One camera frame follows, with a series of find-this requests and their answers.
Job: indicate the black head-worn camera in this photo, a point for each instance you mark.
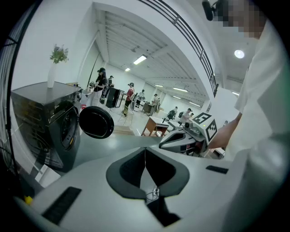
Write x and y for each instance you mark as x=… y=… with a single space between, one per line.
x=209 y=9

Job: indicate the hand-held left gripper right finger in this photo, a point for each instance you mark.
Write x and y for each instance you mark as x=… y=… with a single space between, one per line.
x=199 y=192

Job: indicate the wooden table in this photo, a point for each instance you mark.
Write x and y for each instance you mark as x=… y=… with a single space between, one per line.
x=151 y=124

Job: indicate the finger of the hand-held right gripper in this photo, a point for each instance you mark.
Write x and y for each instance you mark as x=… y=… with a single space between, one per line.
x=181 y=136
x=172 y=145

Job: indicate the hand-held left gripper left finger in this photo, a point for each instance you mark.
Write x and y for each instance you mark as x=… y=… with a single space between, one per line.
x=90 y=192

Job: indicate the person's head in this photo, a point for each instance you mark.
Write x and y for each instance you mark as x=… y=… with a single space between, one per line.
x=244 y=15

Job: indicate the wooden slat platform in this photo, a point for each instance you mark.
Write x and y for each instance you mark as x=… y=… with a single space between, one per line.
x=123 y=131

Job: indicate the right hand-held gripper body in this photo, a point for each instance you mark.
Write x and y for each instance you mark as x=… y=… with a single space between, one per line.
x=204 y=131

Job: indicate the round ceiling lamp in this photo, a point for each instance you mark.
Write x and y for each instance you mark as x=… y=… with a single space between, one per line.
x=239 y=54

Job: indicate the white ribbed vase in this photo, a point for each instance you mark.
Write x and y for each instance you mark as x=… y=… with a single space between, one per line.
x=51 y=77

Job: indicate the green flower bouquet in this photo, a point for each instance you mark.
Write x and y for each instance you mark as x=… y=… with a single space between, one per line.
x=58 y=55

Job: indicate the yellow plastic bin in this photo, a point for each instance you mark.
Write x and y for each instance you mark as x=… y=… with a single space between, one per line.
x=28 y=199

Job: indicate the round black washer door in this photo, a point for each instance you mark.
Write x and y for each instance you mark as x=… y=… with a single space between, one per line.
x=95 y=122

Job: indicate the dark grey washing machine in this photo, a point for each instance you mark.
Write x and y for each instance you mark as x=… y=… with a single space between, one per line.
x=34 y=108

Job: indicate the person's right forearm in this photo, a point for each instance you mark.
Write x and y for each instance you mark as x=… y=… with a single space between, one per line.
x=224 y=133

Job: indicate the black open cabinet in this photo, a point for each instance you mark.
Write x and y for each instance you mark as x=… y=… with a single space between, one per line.
x=112 y=97

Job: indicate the person's white shirt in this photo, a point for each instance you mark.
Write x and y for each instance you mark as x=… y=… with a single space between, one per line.
x=260 y=102

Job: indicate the black ceiling railing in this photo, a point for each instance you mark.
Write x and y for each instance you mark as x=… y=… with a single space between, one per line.
x=216 y=90

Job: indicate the black window frame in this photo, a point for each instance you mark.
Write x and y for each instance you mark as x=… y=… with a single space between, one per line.
x=8 y=102

